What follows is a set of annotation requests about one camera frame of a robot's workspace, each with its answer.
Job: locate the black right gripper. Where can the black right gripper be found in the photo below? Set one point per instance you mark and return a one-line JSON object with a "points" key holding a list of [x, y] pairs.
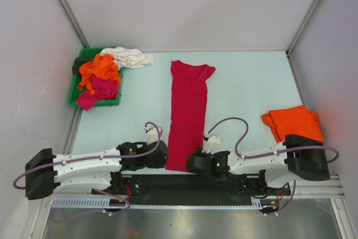
{"points": [[199, 153]]}

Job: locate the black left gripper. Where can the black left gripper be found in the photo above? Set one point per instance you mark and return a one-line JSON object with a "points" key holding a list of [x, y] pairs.
{"points": [[160, 163]]}

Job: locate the crimson t shirt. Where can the crimson t shirt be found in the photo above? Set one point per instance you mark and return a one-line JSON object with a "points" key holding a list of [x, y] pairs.
{"points": [[188, 109]]}

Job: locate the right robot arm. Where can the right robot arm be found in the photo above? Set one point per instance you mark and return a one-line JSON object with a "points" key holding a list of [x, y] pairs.
{"points": [[295, 158]]}

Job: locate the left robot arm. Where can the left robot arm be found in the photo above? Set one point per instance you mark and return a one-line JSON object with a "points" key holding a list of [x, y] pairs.
{"points": [[48, 173]]}

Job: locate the magenta t shirt in bin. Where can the magenta t shirt in bin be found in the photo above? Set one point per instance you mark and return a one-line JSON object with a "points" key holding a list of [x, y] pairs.
{"points": [[103, 93]]}

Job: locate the folded orange t shirt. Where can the folded orange t shirt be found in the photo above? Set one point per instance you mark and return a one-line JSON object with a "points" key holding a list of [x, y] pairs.
{"points": [[295, 120]]}

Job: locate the crumpled orange t shirt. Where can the crumpled orange t shirt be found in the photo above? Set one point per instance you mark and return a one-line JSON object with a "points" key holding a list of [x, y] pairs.
{"points": [[102, 67]]}

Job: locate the green plastic bin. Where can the green plastic bin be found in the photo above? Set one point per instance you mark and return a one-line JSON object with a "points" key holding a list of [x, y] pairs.
{"points": [[75, 92]]}

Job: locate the white t shirt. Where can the white t shirt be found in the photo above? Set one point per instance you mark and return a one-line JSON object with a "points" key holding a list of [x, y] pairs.
{"points": [[128, 58]]}

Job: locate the dark green t shirt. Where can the dark green t shirt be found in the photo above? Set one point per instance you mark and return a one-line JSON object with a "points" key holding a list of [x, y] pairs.
{"points": [[78, 62]]}

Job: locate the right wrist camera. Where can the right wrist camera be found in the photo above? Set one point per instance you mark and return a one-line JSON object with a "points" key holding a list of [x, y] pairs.
{"points": [[211, 144]]}

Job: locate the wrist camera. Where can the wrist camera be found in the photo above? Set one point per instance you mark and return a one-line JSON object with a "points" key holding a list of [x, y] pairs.
{"points": [[153, 135], [211, 144]]}

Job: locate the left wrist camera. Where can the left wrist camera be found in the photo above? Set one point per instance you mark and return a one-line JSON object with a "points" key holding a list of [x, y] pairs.
{"points": [[153, 135]]}

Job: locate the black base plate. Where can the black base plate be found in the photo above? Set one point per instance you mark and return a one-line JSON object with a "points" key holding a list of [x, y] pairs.
{"points": [[190, 200]]}

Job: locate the grey slotted cable duct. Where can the grey slotted cable duct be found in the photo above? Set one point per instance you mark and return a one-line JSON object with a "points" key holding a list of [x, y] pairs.
{"points": [[108, 203]]}

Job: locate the aluminium frame rail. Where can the aluminium frame rail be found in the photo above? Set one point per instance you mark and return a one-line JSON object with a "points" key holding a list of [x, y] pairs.
{"points": [[332, 185]]}

